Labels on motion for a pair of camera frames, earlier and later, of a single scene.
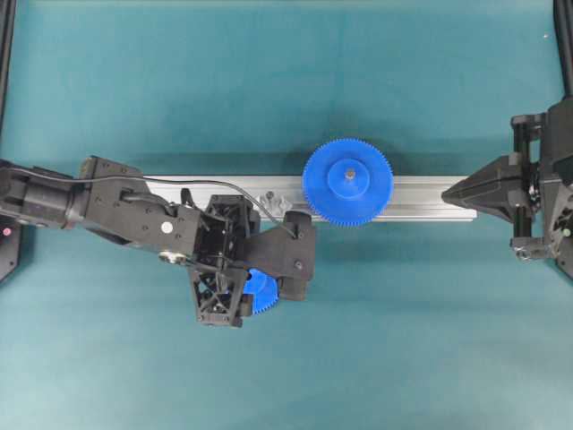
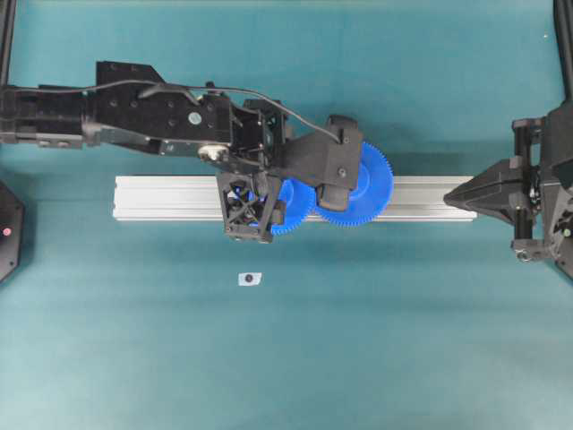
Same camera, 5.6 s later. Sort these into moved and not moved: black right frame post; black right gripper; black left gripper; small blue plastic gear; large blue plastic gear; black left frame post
Moved: black left gripper; small blue plastic gear
Not moved: large blue plastic gear; black right frame post; black left frame post; black right gripper
